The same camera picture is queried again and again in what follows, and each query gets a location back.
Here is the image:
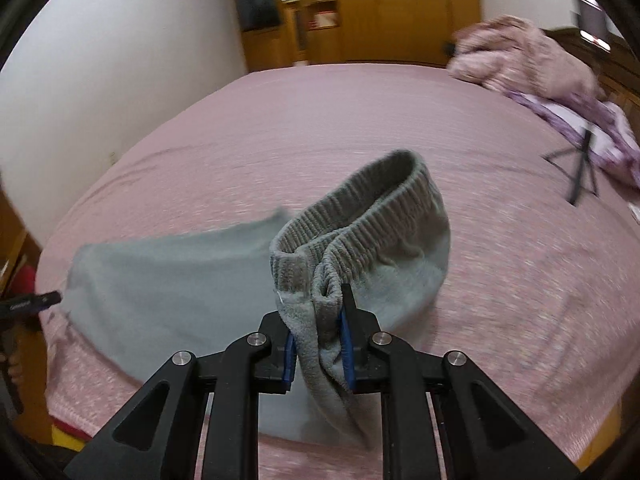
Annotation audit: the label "wooden wardrobe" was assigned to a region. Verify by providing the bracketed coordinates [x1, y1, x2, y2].
[241, 0, 482, 72]

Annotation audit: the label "black tripod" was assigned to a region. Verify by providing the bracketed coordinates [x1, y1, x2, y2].
[542, 127, 599, 207]

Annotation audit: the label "left hand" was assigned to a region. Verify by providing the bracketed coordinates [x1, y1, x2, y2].
[0, 350, 24, 386]

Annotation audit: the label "purple floral pillow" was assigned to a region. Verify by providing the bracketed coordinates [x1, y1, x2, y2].
[506, 91, 639, 188]

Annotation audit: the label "pink floral bed sheet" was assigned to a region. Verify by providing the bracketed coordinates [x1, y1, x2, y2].
[37, 64, 639, 479]

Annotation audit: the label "grey-green fleece pants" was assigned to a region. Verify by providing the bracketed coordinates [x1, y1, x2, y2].
[62, 150, 451, 448]

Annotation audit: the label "pink quilted comforter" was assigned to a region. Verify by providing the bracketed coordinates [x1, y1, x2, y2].
[447, 15, 602, 100]

